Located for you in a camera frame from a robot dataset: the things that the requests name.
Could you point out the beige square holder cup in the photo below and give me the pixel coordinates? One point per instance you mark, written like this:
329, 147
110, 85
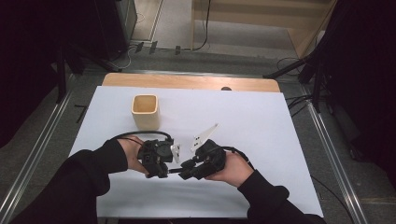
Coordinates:
146, 119

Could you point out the black metal stand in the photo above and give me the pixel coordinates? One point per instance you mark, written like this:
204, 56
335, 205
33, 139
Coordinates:
61, 77
317, 84

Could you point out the dark curtain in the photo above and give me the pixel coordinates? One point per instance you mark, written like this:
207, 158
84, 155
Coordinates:
28, 62
367, 77

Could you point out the person's right hand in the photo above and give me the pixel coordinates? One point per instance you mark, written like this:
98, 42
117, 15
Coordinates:
233, 169

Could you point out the metal floor rail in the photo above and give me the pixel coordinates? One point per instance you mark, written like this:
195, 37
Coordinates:
34, 149
334, 161

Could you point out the person's left hand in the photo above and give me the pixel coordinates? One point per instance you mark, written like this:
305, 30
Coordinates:
132, 154

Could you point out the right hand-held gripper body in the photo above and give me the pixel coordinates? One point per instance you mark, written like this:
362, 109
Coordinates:
211, 158

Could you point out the light wooden shelf unit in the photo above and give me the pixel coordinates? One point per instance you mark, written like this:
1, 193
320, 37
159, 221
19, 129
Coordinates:
299, 18

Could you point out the wooden table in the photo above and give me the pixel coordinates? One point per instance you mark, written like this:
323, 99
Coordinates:
186, 82

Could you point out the white table cover board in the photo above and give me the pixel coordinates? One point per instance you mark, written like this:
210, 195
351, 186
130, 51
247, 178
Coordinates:
249, 124

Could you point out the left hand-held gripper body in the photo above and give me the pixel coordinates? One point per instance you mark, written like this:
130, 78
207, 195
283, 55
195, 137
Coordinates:
155, 154

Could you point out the black cabinet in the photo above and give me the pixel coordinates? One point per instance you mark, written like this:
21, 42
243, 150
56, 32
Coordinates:
113, 28

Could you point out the black makeup brush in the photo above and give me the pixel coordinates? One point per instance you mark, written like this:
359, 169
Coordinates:
175, 170

